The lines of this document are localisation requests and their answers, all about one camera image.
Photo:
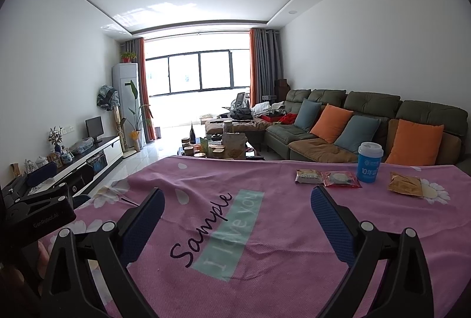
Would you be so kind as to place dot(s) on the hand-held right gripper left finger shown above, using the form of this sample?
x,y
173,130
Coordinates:
x,y
141,229

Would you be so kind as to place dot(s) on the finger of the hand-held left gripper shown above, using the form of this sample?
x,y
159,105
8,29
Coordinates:
x,y
42,169
79,181

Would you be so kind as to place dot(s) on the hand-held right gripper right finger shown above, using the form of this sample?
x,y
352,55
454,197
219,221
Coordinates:
x,y
331,226

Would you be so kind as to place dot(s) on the white ceramic jar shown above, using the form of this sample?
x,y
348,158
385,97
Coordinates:
x,y
41,161

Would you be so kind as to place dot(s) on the blue white porcelain jar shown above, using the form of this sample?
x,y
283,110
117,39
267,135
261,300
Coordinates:
x,y
67,155

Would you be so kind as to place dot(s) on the plant in dark vase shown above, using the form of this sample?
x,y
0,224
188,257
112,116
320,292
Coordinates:
x,y
56,137

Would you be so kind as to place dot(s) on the clear plastic bag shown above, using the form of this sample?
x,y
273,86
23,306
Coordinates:
x,y
81,145

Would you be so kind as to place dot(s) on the pink floral blanket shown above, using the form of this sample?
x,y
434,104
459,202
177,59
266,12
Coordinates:
x,y
294,229

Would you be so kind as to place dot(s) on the white black TV cabinet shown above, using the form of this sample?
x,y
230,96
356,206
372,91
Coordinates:
x,y
112,150

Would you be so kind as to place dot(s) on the red snack packet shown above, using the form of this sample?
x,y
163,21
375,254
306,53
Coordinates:
x,y
340,180

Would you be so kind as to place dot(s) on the brown white snack packet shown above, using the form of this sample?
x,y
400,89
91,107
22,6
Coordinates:
x,y
309,177

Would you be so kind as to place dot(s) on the black monitor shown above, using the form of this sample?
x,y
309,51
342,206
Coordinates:
x,y
94,126

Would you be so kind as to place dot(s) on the wooden coat stand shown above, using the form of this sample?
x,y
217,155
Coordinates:
x,y
117,126

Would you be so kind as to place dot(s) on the blue white lidded cup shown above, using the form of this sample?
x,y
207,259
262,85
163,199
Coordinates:
x,y
369,167

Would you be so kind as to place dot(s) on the tall leafy plant yellow pot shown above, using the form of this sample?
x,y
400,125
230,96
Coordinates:
x,y
135,137

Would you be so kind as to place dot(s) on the brown sofa mat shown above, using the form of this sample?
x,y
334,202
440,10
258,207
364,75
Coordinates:
x,y
320,152

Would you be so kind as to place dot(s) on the golden snack packet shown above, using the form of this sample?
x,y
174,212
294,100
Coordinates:
x,y
403,184

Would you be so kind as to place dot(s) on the blue patterned cloth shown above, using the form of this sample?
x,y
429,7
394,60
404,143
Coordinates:
x,y
108,97

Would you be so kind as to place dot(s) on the blue grey cushion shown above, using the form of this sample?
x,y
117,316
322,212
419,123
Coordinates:
x,y
357,134
307,115

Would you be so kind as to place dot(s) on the white standing air conditioner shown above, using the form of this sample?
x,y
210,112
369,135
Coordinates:
x,y
123,89

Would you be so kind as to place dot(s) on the orange cushion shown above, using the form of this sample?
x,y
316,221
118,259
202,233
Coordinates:
x,y
414,143
331,123

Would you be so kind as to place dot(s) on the green paper packet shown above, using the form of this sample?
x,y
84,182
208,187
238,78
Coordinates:
x,y
204,144

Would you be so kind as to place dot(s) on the group of brown jars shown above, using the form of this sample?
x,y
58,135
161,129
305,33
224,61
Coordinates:
x,y
213,151

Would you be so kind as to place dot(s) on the grey orange curtain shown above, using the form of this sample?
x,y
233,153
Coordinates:
x,y
265,67
141,89

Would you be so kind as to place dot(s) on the red cloth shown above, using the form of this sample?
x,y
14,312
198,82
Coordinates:
x,y
289,118

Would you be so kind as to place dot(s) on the brown paper bag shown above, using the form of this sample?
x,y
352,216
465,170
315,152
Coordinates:
x,y
233,145

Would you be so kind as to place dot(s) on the small potted plant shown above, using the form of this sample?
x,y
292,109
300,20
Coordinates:
x,y
128,56

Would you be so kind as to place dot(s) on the white clothes pile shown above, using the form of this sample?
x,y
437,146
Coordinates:
x,y
266,107

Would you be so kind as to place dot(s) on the black bag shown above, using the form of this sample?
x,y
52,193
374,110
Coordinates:
x,y
241,113

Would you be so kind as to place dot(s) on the wooden cabinet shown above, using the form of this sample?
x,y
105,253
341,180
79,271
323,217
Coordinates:
x,y
282,88

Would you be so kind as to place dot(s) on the green sectional sofa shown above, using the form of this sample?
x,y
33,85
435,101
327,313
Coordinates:
x,y
423,112

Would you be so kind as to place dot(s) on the large balcony window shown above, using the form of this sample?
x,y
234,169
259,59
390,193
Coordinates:
x,y
195,75

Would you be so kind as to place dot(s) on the picture frame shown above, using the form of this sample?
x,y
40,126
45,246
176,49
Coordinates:
x,y
55,158

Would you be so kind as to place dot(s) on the white wall socket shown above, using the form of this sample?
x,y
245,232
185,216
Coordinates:
x,y
67,129

